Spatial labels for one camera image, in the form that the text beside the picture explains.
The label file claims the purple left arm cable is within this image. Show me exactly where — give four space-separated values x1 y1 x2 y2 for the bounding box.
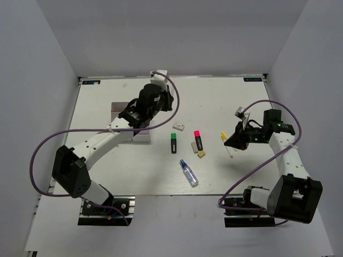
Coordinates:
29 71 180 225

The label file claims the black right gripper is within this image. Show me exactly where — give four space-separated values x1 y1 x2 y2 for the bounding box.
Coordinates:
225 120 267 150

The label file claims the white staples box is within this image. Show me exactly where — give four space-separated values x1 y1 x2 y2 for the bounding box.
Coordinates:
173 122 185 131

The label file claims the grey eraser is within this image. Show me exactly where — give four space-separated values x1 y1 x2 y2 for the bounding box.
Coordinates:
191 142 198 154

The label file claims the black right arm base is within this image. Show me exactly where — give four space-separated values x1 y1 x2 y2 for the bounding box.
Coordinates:
221 186 275 228

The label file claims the left blue corner label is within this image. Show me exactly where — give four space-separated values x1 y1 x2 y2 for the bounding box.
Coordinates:
82 80 101 85

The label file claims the blue spray bottle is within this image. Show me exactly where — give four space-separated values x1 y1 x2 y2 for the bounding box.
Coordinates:
180 160 199 187

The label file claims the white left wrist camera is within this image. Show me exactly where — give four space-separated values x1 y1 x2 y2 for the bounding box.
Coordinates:
150 70 168 90

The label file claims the blue corner label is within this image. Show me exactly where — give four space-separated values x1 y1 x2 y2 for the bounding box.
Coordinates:
243 77 263 82
82 80 101 85

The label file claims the green highlighter marker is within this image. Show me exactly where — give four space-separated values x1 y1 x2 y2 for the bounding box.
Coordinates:
170 133 177 154

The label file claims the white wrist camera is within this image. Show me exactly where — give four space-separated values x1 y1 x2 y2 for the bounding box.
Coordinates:
150 70 168 90
235 107 250 130

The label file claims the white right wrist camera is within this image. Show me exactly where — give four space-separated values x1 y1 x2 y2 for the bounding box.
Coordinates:
235 107 250 130

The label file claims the tan eraser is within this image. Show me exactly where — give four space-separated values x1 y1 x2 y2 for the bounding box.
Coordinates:
197 151 205 158

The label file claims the white right organizer tray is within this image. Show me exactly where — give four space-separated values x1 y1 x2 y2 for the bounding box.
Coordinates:
132 130 151 143

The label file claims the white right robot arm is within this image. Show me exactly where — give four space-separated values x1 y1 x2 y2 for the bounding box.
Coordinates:
222 107 323 224

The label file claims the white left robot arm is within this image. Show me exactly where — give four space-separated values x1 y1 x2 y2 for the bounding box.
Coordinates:
52 84 174 214

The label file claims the yellow cap marker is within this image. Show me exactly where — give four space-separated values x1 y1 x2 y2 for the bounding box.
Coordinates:
221 131 237 152

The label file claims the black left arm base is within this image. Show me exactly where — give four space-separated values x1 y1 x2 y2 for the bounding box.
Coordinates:
78 196 136 226

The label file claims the pink highlighter marker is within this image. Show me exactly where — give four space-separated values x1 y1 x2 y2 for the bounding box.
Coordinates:
194 130 203 151

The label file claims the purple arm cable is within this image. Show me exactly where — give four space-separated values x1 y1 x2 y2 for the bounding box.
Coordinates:
218 100 303 226
29 71 180 225

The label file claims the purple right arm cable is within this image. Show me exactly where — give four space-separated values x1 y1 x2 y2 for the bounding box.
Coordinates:
218 100 303 226

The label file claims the right blue corner label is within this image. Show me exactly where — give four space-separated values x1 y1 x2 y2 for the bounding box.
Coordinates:
243 77 263 82

